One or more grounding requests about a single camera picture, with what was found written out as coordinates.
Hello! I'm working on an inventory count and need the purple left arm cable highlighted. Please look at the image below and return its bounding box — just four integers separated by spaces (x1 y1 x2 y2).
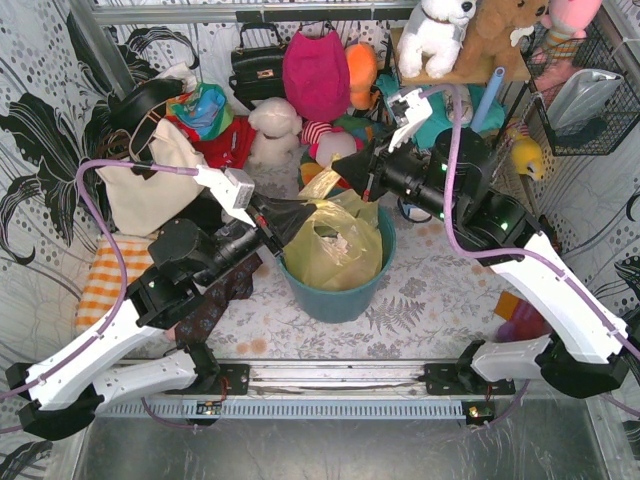
0 159 201 434

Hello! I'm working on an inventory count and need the black metal shelf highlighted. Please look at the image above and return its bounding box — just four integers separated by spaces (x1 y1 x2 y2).
380 27 539 201

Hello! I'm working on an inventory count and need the yellow plastic trash bag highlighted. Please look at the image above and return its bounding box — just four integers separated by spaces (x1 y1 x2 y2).
284 154 383 292

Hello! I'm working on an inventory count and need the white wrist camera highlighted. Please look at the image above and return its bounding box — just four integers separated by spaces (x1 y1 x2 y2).
388 87 433 153
194 165 256 227

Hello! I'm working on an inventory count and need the yellow plush duck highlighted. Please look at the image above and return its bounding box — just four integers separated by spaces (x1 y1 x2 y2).
506 121 544 181

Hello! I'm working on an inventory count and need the black leather handbag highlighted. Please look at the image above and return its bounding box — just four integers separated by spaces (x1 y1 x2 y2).
229 22 288 111

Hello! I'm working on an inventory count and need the white plush lamb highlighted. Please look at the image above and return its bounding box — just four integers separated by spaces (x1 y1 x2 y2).
248 97 302 167

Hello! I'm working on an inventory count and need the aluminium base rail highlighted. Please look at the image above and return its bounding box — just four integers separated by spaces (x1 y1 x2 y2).
94 357 591 426

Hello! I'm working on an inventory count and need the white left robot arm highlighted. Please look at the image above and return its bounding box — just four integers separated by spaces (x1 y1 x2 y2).
6 194 316 441

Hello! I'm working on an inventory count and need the blue handled broom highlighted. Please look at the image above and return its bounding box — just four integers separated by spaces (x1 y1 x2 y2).
408 68 504 203

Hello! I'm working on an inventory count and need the colourful silk scarf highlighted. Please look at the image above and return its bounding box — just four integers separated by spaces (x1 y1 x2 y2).
165 83 234 142

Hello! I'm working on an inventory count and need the cream canvas tote bag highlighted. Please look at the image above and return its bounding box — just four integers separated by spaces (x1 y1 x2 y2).
97 120 206 236

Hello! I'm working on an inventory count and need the red garment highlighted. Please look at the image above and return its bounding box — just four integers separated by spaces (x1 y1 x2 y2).
177 116 256 169

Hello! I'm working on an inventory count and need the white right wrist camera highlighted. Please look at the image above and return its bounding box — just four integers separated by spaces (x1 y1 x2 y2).
388 87 433 153

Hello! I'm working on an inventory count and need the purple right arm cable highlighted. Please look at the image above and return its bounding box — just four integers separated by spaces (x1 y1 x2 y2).
419 83 640 426

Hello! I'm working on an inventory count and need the dark floral necktie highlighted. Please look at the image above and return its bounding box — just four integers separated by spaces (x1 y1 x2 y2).
173 254 262 347

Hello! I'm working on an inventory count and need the magenta fuzzy bag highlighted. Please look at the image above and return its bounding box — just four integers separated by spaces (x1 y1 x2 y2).
283 30 350 122

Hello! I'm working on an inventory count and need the purple orange sock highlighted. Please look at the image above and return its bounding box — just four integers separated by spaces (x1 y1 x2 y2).
494 291 552 343

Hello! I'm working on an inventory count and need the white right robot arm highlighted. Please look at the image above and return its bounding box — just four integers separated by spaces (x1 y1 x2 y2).
331 128 639 399

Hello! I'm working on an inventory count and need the silver foil pouch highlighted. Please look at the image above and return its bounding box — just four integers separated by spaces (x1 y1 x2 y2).
546 69 624 130

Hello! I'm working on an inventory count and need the teal plastic trash bin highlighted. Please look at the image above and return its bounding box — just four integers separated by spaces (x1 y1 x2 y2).
279 207 396 323

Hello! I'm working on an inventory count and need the brown teddy bear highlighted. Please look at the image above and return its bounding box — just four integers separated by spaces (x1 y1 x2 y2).
454 0 548 82

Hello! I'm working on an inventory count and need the black wire basket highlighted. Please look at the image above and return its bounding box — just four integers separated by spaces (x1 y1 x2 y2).
522 23 639 156

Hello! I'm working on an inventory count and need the orange checked towel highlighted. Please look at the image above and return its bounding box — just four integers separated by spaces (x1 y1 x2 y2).
75 233 156 332

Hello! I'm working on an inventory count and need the orange plush toy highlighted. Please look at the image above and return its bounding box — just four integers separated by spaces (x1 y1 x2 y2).
345 43 377 110

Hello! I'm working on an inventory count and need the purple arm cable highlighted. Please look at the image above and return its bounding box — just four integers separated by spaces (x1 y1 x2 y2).
0 159 201 434
419 83 640 426

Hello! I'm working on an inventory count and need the pink plush toy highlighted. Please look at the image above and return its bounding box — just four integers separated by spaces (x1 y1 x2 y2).
540 0 602 59

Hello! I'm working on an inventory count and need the pink cloth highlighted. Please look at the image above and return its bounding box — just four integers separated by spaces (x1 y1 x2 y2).
164 325 178 343

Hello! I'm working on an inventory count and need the white plush dog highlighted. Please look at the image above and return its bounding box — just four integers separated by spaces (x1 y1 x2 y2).
397 0 477 79

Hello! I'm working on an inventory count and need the teal folded cloth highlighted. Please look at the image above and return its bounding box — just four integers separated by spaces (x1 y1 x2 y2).
376 75 506 150

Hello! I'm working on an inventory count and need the crumpled white paper trash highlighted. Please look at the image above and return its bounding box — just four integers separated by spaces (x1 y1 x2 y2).
320 233 350 255

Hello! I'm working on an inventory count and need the black hat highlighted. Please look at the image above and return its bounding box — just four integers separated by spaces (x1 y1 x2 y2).
109 78 184 130

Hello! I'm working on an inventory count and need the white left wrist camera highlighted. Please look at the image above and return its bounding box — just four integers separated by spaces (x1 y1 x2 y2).
194 165 256 227

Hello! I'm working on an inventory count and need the pink striped plush doll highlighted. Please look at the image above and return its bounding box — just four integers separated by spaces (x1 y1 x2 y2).
301 121 364 168

